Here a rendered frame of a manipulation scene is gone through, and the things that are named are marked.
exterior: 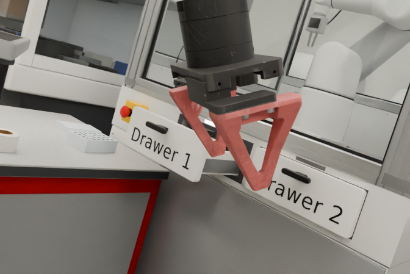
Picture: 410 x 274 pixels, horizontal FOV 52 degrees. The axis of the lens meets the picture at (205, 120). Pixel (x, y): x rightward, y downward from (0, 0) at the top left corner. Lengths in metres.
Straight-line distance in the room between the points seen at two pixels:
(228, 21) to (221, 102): 0.07
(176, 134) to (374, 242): 0.50
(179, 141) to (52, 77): 0.87
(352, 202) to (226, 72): 0.69
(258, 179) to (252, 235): 0.79
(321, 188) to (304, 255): 0.16
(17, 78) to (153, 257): 0.84
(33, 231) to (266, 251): 0.56
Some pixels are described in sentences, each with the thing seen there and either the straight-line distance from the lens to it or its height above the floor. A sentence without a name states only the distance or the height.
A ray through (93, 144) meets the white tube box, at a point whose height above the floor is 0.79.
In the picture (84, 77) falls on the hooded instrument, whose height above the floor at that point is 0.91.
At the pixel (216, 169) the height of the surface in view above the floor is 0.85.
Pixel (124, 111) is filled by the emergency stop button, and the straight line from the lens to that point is 1.39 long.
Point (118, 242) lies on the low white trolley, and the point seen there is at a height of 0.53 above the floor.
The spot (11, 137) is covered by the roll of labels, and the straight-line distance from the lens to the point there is 1.08.
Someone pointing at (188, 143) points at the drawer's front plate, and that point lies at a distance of 1.01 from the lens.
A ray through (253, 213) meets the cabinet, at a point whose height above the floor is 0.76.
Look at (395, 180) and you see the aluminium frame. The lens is 0.95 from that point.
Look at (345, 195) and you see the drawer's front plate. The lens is 0.97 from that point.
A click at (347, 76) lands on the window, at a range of 1.03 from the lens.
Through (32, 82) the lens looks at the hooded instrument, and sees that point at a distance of 1.75.
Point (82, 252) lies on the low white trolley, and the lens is 1.24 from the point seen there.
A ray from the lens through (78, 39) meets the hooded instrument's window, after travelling 1.83.
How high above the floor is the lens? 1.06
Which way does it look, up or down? 6 degrees down
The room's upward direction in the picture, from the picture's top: 17 degrees clockwise
